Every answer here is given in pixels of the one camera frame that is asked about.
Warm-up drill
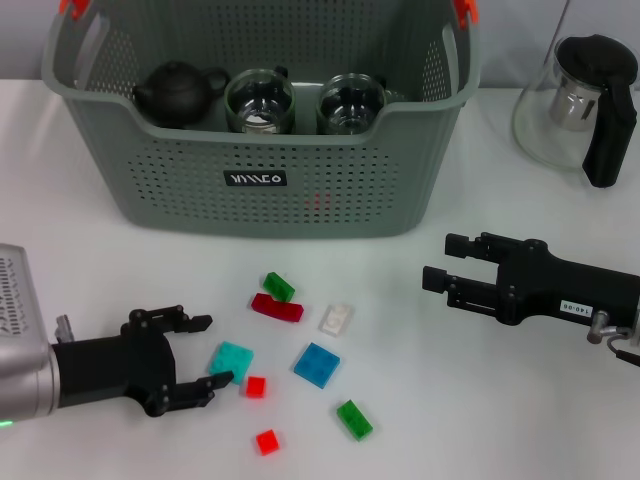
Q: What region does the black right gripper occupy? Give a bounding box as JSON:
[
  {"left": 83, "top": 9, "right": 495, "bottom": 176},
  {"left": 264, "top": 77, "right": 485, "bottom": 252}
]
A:
[{"left": 421, "top": 231, "right": 640, "bottom": 332}]

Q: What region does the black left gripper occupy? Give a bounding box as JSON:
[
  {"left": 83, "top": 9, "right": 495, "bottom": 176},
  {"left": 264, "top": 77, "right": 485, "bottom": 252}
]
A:
[{"left": 51, "top": 303, "right": 236, "bottom": 419}]

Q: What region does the teal toy brick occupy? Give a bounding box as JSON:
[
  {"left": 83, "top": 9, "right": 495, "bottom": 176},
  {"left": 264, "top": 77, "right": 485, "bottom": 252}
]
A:
[{"left": 208, "top": 340, "right": 255, "bottom": 385}]

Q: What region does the dark red toy brick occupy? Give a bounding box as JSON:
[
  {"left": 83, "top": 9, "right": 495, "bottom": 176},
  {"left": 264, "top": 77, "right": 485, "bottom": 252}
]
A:
[{"left": 250, "top": 293, "right": 305, "bottom": 324}]

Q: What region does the green toy brick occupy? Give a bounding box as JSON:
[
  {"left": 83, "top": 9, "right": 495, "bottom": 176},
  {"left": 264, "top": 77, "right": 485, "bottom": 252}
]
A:
[
  {"left": 263, "top": 271, "right": 296, "bottom": 304},
  {"left": 336, "top": 399, "right": 374, "bottom": 443}
]

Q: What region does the blue toy brick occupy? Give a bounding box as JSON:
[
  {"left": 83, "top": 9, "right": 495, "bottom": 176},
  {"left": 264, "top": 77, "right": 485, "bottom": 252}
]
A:
[{"left": 292, "top": 341, "right": 341, "bottom": 390}]

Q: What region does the white toy brick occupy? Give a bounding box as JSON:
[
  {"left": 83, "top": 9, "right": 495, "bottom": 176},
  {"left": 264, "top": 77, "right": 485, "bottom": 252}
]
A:
[
  {"left": 318, "top": 303, "right": 355, "bottom": 339},
  {"left": 242, "top": 113, "right": 276, "bottom": 133}
]

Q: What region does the glass teacup with black base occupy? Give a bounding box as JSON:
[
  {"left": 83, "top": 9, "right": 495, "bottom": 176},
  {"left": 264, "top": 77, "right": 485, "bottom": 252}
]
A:
[
  {"left": 223, "top": 66, "right": 297, "bottom": 135},
  {"left": 315, "top": 73, "right": 387, "bottom": 136}
]

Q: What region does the grey-green perforated storage bin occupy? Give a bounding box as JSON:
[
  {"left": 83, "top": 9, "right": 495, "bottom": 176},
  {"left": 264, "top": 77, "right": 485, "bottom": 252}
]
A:
[{"left": 40, "top": 0, "right": 484, "bottom": 240}]

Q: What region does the silver left wrist stub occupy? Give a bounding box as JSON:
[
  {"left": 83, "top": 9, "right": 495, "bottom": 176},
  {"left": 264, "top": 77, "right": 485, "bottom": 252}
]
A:
[{"left": 53, "top": 314, "right": 75, "bottom": 345}]

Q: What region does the black clay teapot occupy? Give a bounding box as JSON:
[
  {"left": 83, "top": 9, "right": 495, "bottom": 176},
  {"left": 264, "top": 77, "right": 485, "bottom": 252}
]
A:
[{"left": 132, "top": 60, "right": 233, "bottom": 130}]

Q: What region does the right wrist cable with plug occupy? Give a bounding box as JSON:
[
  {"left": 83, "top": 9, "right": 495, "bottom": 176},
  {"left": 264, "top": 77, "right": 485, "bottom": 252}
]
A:
[{"left": 586, "top": 310, "right": 640, "bottom": 369}]

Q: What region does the glass pitcher with black handle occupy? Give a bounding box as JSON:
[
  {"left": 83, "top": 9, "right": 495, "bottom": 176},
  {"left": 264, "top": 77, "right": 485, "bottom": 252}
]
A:
[{"left": 510, "top": 33, "right": 639, "bottom": 189}]

